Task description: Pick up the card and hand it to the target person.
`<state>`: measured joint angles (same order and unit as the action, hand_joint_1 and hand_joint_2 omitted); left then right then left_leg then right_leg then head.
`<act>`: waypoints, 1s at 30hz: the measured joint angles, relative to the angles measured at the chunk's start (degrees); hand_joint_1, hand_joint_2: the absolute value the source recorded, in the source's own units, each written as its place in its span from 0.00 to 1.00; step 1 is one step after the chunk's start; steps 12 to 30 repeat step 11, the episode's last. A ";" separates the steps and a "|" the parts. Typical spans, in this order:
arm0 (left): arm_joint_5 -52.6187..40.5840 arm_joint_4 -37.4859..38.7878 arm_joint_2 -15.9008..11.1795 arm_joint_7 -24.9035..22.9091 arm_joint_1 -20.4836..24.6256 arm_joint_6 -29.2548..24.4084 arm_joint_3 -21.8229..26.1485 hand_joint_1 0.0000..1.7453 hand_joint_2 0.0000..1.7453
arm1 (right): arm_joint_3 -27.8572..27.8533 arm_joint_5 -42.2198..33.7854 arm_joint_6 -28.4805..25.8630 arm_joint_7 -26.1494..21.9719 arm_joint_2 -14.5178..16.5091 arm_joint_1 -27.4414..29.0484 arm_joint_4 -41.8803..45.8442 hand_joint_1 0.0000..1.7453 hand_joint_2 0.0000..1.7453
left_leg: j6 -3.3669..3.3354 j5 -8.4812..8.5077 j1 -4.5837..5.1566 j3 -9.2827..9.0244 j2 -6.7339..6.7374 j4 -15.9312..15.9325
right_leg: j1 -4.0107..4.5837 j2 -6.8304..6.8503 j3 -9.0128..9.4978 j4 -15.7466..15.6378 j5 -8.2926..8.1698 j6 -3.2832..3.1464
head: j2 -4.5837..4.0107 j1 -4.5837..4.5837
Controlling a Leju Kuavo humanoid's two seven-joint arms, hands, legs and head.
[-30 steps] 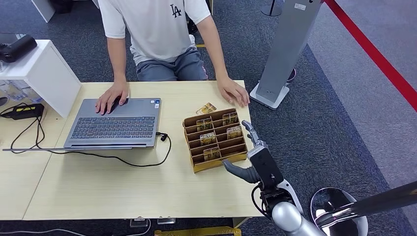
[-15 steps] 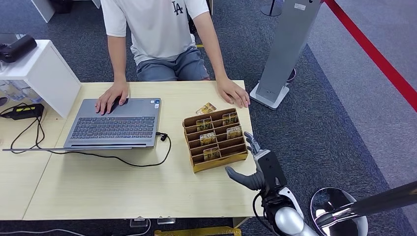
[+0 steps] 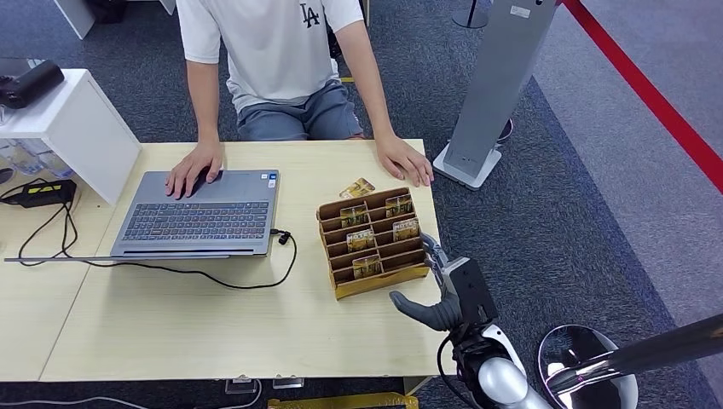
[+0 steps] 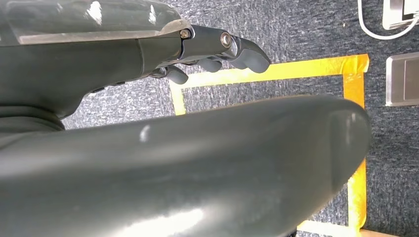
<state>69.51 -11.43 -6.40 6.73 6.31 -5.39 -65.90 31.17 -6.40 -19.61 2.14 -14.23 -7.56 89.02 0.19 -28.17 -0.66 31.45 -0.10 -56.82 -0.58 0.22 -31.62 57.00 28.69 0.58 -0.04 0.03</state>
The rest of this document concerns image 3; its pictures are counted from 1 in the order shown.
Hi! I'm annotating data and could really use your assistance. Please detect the clear plastic bottles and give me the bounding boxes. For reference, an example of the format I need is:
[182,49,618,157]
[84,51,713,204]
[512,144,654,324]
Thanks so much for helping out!
[0,138,74,181]

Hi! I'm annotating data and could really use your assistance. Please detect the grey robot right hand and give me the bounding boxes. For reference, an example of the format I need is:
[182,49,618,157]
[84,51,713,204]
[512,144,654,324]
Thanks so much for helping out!
[388,232,465,333]

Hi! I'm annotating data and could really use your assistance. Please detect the silver kiosk stand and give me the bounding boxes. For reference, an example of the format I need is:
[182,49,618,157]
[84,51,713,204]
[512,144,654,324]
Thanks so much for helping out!
[432,0,560,191]

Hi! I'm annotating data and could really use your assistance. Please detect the black adapter mains cable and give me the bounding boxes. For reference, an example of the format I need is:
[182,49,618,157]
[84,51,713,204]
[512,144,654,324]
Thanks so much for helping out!
[0,178,49,201]

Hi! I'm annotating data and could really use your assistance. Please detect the yellow frame under table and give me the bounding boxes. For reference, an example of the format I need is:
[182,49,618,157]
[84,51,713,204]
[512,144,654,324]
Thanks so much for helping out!
[267,393,420,409]

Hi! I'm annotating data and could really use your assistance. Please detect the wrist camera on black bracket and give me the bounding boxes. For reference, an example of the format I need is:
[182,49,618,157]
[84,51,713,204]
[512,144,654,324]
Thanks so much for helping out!
[442,256,500,329]

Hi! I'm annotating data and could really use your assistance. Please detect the person's left hand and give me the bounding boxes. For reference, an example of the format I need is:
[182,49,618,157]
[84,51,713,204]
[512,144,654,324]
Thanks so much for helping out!
[374,133,435,188]

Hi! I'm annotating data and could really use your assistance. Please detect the red barrier belt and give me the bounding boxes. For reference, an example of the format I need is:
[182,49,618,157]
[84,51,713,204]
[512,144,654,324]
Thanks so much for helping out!
[562,0,723,194]

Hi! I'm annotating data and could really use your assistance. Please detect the gold hotel card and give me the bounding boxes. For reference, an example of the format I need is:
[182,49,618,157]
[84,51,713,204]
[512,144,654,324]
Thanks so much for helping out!
[345,229,376,253]
[339,205,370,228]
[352,255,382,279]
[392,218,421,242]
[339,177,377,199]
[385,195,414,218]

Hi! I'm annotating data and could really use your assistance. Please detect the white box shelf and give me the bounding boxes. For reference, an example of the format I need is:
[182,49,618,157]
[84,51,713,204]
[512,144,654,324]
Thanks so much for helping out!
[0,68,143,206]

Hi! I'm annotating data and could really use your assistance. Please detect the cardboard card holder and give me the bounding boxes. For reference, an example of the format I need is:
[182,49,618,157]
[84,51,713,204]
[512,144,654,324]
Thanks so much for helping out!
[315,187,431,301]

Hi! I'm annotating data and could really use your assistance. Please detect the grey round stanchion base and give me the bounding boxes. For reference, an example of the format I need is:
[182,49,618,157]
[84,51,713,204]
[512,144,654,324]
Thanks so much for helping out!
[451,0,491,28]

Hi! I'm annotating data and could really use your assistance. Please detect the white cabinet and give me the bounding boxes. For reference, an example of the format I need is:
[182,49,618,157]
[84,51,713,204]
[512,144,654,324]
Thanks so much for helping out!
[53,0,97,39]

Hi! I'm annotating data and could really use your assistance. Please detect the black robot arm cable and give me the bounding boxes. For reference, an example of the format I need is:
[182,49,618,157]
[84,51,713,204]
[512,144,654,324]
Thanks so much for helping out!
[436,334,477,409]

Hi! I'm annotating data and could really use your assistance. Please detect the grey laptop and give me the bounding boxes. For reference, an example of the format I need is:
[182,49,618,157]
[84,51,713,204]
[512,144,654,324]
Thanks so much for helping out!
[3,169,281,264]

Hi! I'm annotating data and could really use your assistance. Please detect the person's right hand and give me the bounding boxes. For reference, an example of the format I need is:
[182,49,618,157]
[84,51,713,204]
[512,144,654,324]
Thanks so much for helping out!
[165,141,224,200]

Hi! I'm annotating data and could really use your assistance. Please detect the black device on shelf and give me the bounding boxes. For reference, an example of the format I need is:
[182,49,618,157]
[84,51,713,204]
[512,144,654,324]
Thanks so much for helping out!
[0,59,66,110]

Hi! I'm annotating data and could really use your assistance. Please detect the white cable under table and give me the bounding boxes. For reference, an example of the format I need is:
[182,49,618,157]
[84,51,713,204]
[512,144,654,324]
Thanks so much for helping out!
[0,379,263,409]

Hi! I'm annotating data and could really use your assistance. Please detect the black power adapter yellow label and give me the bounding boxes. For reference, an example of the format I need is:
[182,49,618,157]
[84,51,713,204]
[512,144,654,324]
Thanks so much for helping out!
[15,179,78,209]

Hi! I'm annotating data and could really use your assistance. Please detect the chrome stanchion base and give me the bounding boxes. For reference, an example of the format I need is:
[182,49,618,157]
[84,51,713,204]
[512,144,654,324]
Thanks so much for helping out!
[537,324,639,409]

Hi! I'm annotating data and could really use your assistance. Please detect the person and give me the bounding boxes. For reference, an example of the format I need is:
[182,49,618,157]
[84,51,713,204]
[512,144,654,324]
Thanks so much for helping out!
[165,0,435,200]

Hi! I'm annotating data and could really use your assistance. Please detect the black laptop charger cable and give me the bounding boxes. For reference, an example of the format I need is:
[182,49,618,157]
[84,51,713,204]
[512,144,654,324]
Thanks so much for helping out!
[15,199,298,291]

